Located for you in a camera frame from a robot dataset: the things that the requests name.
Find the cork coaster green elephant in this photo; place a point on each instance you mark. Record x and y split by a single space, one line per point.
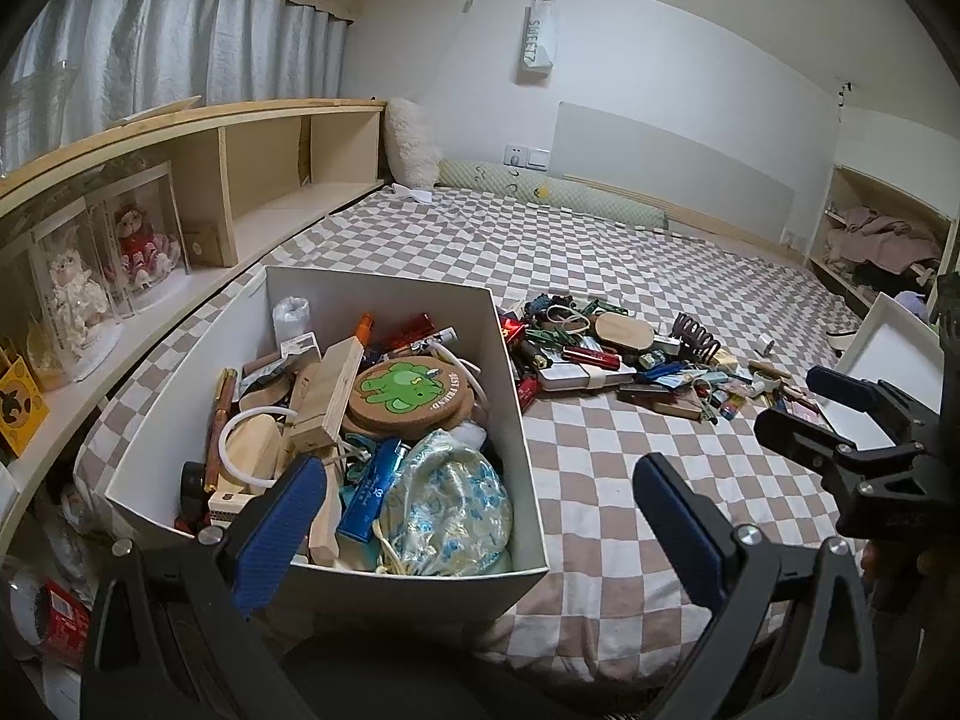
409 390

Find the white rectangular case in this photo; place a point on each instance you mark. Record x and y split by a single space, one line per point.
570 376

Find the brown hair claw clip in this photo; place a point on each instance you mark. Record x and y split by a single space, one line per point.
694 334

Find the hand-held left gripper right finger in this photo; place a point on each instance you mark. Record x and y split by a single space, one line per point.
679 532

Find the white wall socket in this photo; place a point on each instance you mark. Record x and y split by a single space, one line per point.
525 157

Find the grey curtain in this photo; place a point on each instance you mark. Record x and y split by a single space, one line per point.
150 45

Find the yellow cartoon box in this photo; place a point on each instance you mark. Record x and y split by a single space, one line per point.
19 405

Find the brown wooden pen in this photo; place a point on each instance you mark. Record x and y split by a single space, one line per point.
223 405

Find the checkered bed sheet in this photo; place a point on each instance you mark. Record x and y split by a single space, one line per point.
600 525

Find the wooden side shelf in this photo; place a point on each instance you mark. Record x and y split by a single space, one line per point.
847 187

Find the white cardboard box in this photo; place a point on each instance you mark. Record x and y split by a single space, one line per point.
502 390

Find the clear case with white doll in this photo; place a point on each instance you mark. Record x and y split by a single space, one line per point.
75 285

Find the clear case with red doll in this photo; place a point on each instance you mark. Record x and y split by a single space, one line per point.
142 240

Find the clear plastic bag roll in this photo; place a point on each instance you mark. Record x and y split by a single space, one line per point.
291 319

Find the heap of pink clothes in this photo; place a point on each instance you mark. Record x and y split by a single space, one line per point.
877 240

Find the white hanging bag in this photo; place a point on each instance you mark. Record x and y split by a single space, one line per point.
536 34

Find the oval wooden board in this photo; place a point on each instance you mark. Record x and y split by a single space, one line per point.
622 330

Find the orange marker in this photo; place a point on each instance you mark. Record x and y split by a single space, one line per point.
364 330

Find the white box lid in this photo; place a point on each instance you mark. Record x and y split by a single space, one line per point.
892 345

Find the long wooden block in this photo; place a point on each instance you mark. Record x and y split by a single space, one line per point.
330 390

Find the fluffy white pillow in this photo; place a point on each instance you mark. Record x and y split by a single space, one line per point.
412 142

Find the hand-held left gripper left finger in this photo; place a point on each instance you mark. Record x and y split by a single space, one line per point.
277 532

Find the green bolster pillow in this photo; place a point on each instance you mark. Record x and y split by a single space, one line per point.
555 191

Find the wooden headboard shelf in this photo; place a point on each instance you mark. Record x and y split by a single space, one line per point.
262 165

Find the blue cosmetic tube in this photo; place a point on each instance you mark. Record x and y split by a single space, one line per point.
375 491

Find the pile of scattered small things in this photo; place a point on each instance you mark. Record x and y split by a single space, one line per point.
675 379

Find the small brown cardboard box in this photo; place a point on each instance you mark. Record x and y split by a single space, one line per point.
204 244

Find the red foil packet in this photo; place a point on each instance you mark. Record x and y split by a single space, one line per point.
409 330

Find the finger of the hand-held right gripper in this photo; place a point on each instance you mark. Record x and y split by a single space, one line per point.
795 435
840 390

